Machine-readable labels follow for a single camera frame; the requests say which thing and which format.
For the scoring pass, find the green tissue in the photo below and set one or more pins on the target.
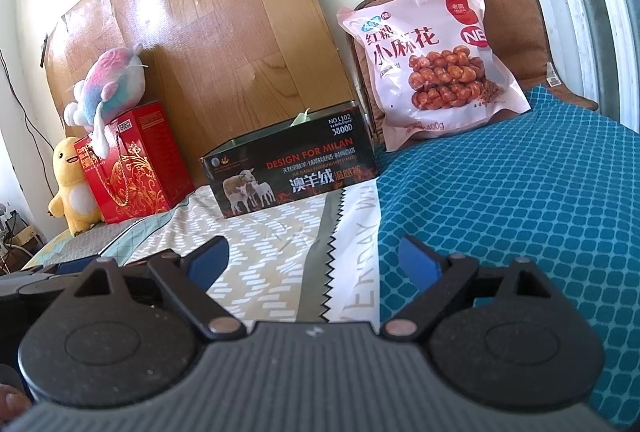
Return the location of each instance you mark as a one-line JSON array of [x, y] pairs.
[[301, 118]]

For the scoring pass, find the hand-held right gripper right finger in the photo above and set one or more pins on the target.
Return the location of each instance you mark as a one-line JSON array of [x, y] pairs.
[[420, 259]]

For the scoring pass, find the large pink snack bag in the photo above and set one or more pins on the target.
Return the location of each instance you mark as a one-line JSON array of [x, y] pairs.
[[425, 67]]

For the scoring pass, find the grey mat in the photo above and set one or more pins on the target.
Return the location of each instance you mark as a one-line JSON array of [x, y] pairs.
[[85, 242]]

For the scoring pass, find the wooden headboard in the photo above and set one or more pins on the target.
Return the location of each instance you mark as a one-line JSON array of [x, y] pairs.
[[215, 37]]

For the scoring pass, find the pastel plush toy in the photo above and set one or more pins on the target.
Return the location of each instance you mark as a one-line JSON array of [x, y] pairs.
[[112, 82]]

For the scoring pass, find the yellow plush duck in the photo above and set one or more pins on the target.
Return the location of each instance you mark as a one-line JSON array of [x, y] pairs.
[[70, 192]]

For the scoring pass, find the brown seat cushion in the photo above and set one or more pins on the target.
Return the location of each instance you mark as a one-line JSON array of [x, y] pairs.
[[520, 27]]

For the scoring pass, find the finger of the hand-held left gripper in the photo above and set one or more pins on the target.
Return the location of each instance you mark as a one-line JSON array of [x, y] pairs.
[[70, 269]]

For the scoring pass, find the person's left hand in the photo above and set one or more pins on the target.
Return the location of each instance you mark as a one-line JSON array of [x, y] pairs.
[[11, 404]]

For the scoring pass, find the teal patterned blanket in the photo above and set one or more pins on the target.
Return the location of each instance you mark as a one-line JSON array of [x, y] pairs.
[[505, 202]]

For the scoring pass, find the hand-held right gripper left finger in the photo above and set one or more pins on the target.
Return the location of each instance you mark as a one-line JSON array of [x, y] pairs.
[[207, 259]]

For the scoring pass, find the patterned white bedsheet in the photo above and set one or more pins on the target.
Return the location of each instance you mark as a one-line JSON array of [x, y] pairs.
[[270, 252]]

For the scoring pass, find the dark sheep print box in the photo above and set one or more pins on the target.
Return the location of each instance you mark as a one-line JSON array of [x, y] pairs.
[[295, 167]]

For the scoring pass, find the red gift box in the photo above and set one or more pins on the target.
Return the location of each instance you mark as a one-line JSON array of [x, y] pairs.
[[145, 162]]

